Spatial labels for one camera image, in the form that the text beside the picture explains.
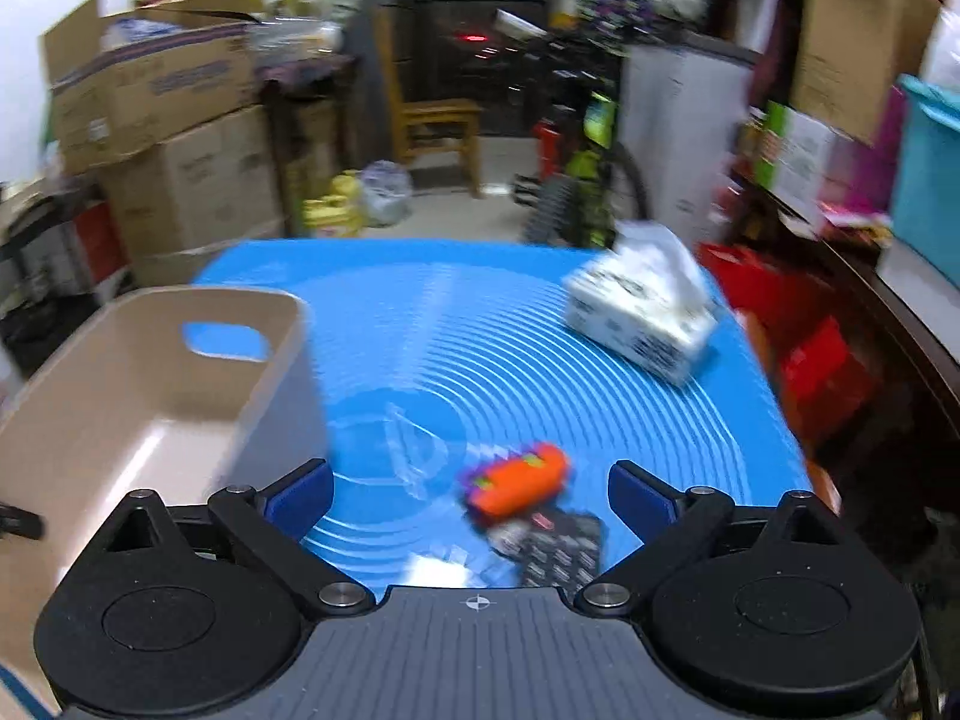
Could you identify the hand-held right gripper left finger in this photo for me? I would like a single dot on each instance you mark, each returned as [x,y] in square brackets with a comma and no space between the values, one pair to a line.
[301,499]

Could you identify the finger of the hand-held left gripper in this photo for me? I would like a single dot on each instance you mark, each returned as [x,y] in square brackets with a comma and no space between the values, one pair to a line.
[19,519]

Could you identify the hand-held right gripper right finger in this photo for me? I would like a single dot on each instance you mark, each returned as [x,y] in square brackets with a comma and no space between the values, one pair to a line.
[641,499]

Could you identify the black remote control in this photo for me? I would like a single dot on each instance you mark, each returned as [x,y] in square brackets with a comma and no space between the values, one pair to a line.
[559,551]

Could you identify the orange toy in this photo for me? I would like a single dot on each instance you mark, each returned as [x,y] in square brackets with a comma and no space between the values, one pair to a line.
[517,484]

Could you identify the white charger adapter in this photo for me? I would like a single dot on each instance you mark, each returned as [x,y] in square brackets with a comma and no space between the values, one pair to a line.
[439,571]

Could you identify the beige plastic basket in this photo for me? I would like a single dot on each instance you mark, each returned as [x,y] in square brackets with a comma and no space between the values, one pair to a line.
[150,405]

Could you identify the white tissue box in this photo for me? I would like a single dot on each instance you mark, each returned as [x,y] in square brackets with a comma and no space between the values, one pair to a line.
[645,319]

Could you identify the blue silicone baking mat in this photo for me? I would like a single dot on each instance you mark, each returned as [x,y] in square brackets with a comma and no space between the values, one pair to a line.
[525,330]

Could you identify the red paper bag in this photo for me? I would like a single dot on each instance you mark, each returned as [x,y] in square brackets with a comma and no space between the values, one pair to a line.
[795,345]

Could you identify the black rolling cart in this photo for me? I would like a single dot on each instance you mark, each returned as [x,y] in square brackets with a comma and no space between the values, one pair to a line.
[60,270]

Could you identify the clear plastic bag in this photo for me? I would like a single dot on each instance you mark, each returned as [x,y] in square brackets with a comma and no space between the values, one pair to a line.
[386,193]

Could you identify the dark wooden table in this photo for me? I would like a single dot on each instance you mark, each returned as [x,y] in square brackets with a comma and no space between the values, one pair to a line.
[900,315]

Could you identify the large brown cardboard box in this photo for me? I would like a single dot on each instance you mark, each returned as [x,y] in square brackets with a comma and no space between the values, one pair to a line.
[199,180]

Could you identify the black and green bicycle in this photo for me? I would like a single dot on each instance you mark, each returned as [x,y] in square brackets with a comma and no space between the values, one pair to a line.
[585,165]

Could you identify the white chest freezer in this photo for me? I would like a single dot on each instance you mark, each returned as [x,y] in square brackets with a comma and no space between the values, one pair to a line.
[682,135]

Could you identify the green and white box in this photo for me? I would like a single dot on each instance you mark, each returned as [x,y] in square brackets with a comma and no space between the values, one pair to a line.
[795,150]

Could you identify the wooden chair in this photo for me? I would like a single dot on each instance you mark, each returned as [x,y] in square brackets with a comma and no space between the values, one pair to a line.
[435,116]

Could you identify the wooden side table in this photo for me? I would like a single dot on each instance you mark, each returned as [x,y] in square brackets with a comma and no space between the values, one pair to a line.
[307,90]

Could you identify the teal plastic storage bin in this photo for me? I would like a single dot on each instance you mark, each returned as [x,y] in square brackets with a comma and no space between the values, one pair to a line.
[930,172]

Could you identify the open printed cardboard box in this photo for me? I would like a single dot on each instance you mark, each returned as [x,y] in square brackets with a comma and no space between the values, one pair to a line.
[150,82]

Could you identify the white bucket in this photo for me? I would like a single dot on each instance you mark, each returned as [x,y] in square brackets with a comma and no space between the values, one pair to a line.
[566,1]

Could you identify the tall brown cardboard box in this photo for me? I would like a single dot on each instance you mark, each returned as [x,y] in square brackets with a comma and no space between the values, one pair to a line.
[862,45]

